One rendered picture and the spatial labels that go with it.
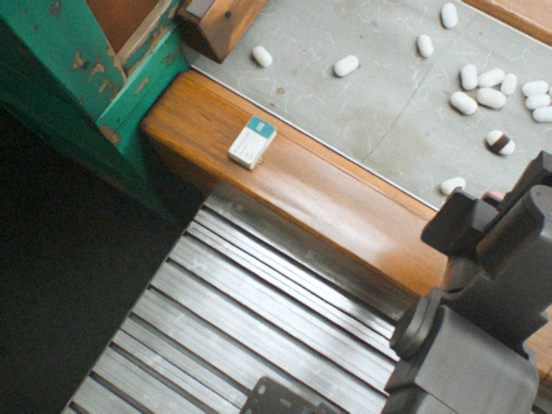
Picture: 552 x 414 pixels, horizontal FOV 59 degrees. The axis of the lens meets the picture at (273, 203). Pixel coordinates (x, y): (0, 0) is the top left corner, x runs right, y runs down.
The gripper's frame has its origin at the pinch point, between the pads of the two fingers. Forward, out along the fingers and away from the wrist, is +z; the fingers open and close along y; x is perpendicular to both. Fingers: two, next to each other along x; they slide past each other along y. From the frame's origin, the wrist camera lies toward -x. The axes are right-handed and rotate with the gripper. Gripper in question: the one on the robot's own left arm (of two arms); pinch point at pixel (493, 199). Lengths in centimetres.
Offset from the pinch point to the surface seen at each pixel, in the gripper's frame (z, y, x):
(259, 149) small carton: -0.2, 25.7, 9.8
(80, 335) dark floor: 14, 56, 100
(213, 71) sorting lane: 8.6, 38.8, 8.4
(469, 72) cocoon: 21.1, 8.4, -4.5
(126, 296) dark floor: 25, 52, 91
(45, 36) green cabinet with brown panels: -19.0, 42.0, -1.1
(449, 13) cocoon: 26.4, 15.0, -8.9
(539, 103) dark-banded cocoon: 22.2, -1.6, -5.1
